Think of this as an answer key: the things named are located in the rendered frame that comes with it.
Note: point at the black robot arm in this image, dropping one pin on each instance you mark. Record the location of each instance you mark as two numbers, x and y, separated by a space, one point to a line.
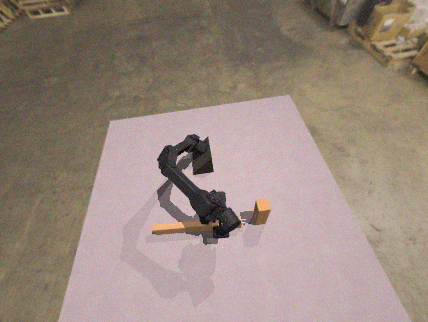
202 201

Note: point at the wooden post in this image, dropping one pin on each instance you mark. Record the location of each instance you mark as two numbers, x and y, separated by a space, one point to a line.
261 211

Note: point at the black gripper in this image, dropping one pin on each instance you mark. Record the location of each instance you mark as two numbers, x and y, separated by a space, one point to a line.
220 231

